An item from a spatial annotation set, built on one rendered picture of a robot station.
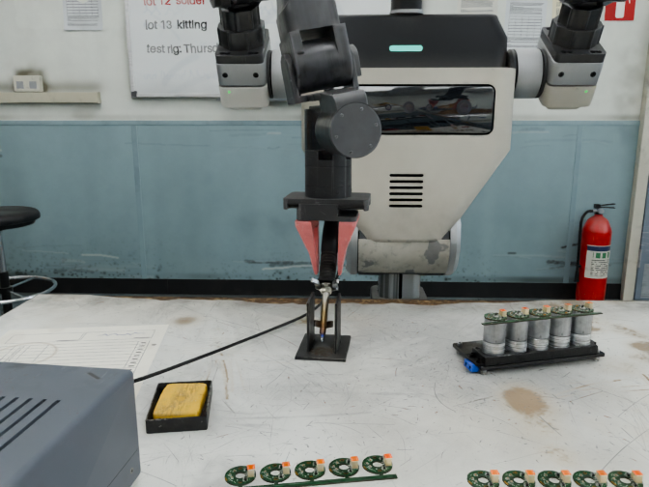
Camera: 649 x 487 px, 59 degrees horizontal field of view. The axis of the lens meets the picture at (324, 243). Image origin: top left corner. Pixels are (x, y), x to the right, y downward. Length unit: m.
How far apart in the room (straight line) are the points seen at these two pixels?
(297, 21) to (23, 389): 0.45
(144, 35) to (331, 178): 2.77
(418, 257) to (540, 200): 2.38
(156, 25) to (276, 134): 0.84
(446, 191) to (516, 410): 0.53
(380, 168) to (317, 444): 0.61
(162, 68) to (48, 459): 3.04
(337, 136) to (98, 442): 0.36
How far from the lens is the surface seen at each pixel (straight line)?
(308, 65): 0.67
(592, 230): 3.37
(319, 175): 0.68
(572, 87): 1.16
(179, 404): 0.58
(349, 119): 0.61
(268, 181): 3.26
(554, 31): 1.16
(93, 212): 3.56
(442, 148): 1.04
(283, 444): 0.54
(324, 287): 0.71
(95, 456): 0.43
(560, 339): 0.72
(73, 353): 0.77
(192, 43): 3.31
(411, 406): 0.60
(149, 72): 3.36
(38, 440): 0.39
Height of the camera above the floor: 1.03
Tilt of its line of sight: 13 degrees down
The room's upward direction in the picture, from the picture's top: straight up
